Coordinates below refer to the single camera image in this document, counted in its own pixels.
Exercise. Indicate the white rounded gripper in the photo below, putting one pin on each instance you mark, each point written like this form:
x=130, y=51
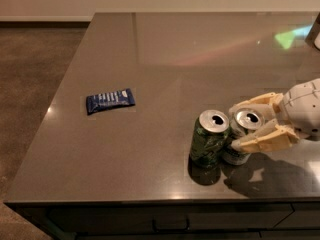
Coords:
x=302, y=109

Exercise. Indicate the white 7up soda can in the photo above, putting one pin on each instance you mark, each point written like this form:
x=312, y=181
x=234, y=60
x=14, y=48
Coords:
x=243, y=122

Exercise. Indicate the green soda can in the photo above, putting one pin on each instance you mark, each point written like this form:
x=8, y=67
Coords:
x=210, y=133

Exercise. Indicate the dark cabinet under counter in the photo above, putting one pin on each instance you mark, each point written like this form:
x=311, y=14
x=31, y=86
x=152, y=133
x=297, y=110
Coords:
x=233, y=221

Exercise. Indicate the blue snack packet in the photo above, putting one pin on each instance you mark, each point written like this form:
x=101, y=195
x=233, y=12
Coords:
x=109, y=100

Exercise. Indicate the dark drawer handle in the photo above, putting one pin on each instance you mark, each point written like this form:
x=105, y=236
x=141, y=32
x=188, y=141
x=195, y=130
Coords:
x=176, y=225

